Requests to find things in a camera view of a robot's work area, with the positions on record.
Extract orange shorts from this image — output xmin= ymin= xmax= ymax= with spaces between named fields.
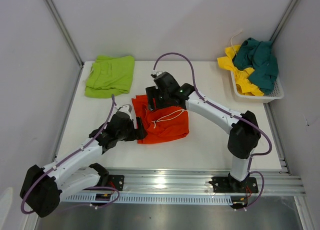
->
xmin=131 ymin=95 xmax=190 ymax=144

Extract yellow shorts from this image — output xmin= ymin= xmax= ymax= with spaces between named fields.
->
xmin=217 ymin=45 xmax=265 ymax=97

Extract teal shorts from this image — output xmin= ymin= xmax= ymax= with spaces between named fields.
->
xmin=232 ymin=38 xmax=279 ymax=95

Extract lime green shorts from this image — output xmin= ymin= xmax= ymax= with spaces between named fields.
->
xmin=84 ymin=55 xmax=135 ymax=99

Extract white plastic basket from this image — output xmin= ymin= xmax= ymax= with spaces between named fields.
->
xmin=230 ymin=72 xmax=285 ymax=103

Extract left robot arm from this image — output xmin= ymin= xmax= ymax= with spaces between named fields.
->
xmin=20 ymin=110 xmax=147 ymax=217

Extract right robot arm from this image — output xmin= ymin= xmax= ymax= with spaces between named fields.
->
xmin=145 ymin=70 xmax=261 ymax=192

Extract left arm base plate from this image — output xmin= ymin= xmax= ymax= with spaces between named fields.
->
xmin=107 ymin=175 xmax=125 ymax=191

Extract aluminium rail frame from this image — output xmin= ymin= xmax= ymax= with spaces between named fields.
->
xmin=108 ymin=168 xmax=306 ymax=196

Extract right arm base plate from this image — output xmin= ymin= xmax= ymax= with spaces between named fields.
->
xmin=208 ymin=175 xmax=259 ymax=193

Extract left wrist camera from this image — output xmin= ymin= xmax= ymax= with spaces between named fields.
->
xmin=117 ymin=104 xmax=133 ymax=120

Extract slotted cable duct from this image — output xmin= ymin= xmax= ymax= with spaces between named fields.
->
xmin=64 ymin=192 xmax=236 ymax=205

